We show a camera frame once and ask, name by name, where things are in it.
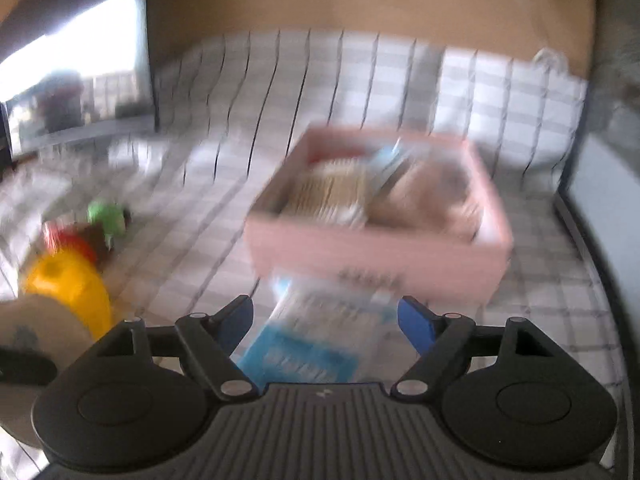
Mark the yellow plastic toy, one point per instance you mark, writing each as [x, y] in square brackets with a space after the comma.
[70, 285]

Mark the black framed white panel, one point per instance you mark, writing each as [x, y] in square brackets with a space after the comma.
[600, 185]

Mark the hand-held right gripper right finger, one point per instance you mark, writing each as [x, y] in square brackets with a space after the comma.
[415, 322]

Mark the pink cardboard box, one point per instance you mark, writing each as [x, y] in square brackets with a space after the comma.
[350, 255]

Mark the window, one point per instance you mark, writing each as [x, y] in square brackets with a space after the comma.
[75, 50]

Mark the blue tissue packet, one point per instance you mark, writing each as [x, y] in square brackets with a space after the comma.
[310, 340]

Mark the dark brown soft toy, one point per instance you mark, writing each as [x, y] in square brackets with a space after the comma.
[102, 247]

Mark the white checkered bed sheet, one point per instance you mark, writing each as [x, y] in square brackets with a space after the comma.
[225, 110]

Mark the orange red toy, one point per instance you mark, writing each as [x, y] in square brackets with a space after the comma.
[62, 237]

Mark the green soft toy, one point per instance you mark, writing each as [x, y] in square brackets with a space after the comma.
[105, 215]

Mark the beige round object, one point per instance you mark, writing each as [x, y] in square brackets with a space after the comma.
[45, 325]

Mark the pink knitted cloth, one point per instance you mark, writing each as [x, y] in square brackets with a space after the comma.
[430, 200]

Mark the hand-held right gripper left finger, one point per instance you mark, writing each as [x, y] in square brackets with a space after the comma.
[237, 319]

